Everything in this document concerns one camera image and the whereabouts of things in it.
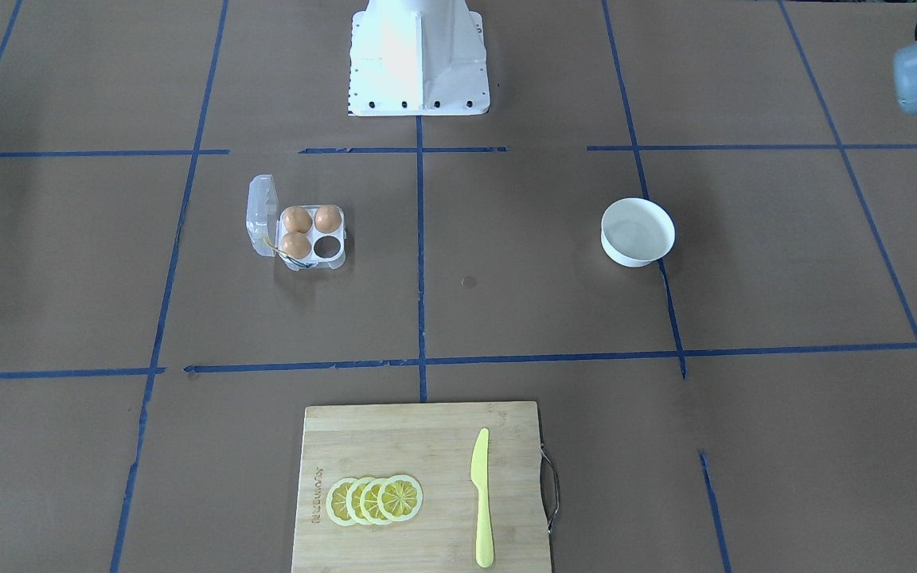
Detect brown egg from bowl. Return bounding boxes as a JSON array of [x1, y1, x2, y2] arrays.
[[313, 205, 345, 235]]

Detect brown egg front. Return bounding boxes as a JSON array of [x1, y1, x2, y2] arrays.
[[279, 231, 313, 260]]

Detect white round bowl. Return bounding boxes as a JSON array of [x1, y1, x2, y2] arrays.
[[600, 198, 677, 268]]

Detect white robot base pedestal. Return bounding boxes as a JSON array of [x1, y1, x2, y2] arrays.
[[347, 1, 491, 117]]

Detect bamboo cutting board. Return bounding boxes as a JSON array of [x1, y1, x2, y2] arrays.
[[291, 400, 552, 572]]

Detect clear plastic egg box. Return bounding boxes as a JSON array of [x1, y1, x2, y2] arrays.
[[245, 174, 347, 271]]

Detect yellow plastic knife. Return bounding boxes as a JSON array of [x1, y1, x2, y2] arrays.
[[470, 427, 495, 569]]

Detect brown egg rear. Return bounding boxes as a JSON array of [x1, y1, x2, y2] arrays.
[[280, 206, 313, 233]]

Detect lemon slice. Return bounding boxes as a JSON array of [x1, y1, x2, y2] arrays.
[[325, 477, 359, 527], [345, 477, 372, 525], [377, 474, 423, 523], [360, 478, 390, 526]]

